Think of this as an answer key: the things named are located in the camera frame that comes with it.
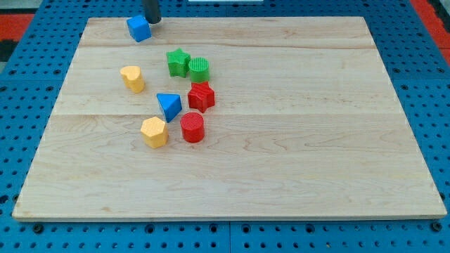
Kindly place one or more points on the light wooden board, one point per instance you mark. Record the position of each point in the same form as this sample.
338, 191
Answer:
306, 126

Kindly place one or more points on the green cylinder block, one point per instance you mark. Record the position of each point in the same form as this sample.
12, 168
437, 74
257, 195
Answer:
199, 70

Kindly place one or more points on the yellow heart block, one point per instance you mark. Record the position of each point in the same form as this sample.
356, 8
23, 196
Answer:
132, 78

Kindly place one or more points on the yellow hexagon block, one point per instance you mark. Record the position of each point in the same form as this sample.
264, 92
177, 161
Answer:
155, 132

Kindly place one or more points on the green star block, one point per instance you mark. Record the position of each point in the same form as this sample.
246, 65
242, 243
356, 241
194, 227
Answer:
177, 62

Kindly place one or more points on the blue triangle block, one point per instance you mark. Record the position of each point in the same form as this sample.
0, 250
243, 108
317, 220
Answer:
170, 105

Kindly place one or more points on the red star block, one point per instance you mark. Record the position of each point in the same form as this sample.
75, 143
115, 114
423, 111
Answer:
201, 96

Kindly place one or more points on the blue cube block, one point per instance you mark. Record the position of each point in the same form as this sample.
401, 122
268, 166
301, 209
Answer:
139, 28

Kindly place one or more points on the red cylinder block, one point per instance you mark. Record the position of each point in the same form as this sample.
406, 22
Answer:
192, 127

